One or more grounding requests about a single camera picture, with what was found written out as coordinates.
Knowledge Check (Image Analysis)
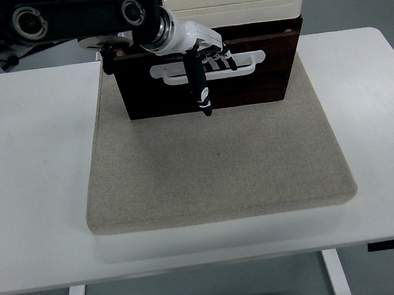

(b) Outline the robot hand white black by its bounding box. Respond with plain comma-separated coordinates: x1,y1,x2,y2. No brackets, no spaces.
146,6,244,123

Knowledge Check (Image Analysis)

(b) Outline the dark brown wooden drawer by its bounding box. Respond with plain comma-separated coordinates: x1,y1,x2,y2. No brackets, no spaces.
111,28,309,123

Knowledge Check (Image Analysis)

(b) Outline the beige fabric mat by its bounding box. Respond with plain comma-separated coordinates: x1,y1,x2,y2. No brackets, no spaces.
67,33,360,238

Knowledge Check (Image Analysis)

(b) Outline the white drawer handle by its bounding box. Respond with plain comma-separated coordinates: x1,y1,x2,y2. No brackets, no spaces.
148,49,268,89

